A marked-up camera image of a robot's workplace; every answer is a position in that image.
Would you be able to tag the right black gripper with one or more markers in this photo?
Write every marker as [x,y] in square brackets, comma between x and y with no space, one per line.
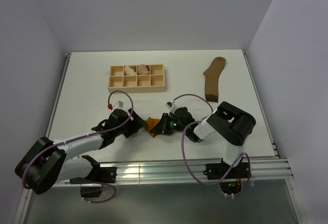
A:
[162,127]

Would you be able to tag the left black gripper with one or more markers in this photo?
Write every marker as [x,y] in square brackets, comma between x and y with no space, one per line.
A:
[136,123]

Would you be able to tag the mustard yellow sock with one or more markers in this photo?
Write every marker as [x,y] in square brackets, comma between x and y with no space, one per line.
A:
[151,123]

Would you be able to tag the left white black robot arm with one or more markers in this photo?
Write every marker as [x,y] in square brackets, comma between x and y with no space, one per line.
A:
[50,161]

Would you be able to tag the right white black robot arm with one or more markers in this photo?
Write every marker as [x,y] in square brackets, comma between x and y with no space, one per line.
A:
[232,123]

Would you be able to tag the wooden compartment tray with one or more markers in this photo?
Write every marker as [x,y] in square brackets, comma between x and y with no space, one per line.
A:
[154,82]

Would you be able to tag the beige rolled sock left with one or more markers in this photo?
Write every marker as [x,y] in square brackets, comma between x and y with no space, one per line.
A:
[129,71]

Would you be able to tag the beige rolled sock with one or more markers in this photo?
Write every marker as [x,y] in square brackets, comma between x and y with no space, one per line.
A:
[129,71]
[142,70]

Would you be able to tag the beige rolled sock right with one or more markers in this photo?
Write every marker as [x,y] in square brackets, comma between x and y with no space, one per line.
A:
[142,70]

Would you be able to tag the brown sock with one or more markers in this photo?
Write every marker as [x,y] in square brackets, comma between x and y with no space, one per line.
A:
[212,74]

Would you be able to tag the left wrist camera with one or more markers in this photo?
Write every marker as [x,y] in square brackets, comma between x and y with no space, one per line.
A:
[117,105]

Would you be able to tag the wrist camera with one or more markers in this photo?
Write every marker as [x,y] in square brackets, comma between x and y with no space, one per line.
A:
[172,107]
[117,105]

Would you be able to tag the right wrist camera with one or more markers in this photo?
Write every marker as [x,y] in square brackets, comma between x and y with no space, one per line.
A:
[172,107]

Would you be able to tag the aluminium rail frame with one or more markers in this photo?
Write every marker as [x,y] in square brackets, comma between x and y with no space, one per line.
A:
[142,159]

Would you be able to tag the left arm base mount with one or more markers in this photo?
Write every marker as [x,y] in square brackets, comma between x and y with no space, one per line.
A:
[103,176]

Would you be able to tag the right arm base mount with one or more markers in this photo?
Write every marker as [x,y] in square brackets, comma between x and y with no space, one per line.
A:
[235,180]

